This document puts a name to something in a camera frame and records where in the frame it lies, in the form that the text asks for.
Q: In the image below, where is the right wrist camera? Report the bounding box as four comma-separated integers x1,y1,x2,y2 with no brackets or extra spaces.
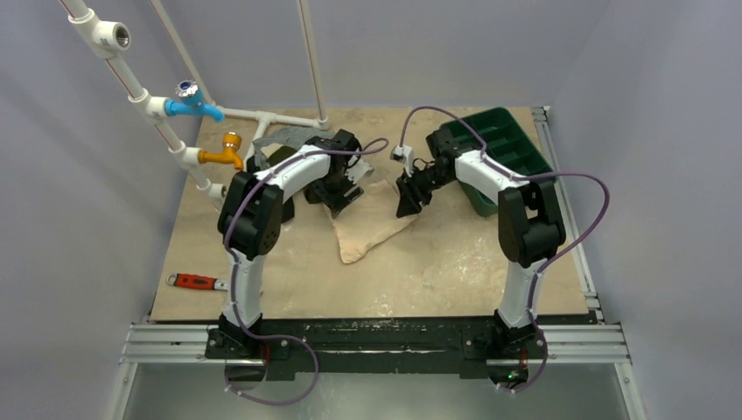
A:
390,145,415,178

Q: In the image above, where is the adjustable wrench red handle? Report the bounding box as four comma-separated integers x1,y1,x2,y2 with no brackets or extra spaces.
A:
166,273,229,291

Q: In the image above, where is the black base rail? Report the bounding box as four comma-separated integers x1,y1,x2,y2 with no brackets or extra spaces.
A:
204,315,545,385

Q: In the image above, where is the white PVC pipe frame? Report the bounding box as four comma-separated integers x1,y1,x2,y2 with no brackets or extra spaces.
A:
60,1,330,209

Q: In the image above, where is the striped grey underwear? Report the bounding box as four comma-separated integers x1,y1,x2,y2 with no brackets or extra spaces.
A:
252,126,334,169

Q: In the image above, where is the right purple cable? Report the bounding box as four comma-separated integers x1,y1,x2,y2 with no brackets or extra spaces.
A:
398,105,611,396

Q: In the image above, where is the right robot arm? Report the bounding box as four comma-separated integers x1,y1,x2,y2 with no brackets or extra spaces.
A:
390,129,566,356

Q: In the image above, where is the blue tap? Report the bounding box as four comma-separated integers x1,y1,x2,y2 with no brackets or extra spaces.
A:
164,80,225,123

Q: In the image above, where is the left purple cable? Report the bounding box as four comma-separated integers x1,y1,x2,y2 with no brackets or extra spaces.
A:
222,136,390,407

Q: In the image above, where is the orange tap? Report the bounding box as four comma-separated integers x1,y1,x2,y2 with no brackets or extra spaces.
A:
197,131,244,171

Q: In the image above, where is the beige underwear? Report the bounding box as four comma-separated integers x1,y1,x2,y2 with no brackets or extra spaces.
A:
323,179,419,264

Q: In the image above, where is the green compartment tray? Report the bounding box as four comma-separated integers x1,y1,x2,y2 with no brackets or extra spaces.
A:
439,107,553,217

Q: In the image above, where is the purple cable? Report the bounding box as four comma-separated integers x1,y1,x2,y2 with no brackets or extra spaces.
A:
398,105,611,396
222,136,390,407

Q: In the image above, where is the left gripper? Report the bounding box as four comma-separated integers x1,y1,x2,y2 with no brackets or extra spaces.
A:
308,169,362,217

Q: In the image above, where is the dark green underwear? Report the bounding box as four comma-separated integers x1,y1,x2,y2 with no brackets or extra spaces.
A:
267,145,298,167

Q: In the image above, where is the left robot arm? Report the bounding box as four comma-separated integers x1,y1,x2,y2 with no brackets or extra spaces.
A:
206,130,363,359

